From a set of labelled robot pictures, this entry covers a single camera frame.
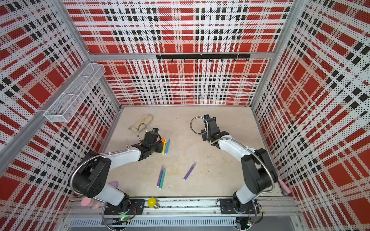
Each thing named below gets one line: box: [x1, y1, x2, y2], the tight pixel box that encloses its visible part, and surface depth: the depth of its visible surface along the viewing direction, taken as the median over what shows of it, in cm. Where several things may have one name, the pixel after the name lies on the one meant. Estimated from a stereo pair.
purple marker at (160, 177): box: [156, 165, 165, 188], surface depth 85 cm
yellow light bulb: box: [147, 197, 160, 210], surface depth 75 cm
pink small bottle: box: [80, 196, 102, 210], surface depth 70 cm
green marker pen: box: [158, 167, 167, 190], surface depth 84 cm
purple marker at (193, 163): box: [183, 160, 198, 181], surface depth 88 cm
